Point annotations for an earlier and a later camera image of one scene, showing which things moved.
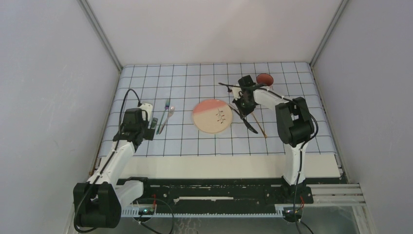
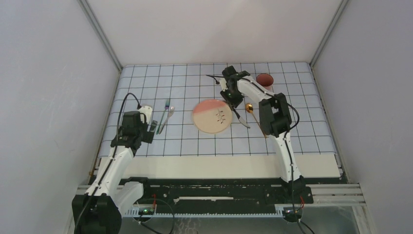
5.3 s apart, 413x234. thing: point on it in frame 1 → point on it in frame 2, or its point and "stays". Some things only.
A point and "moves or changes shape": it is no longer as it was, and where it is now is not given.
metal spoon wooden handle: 252,113 stays
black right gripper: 244,112 → 234,103
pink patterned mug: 265,79 stays
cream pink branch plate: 212,116 stays
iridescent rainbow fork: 166,106 stays
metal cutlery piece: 234,108 moves or changes shape
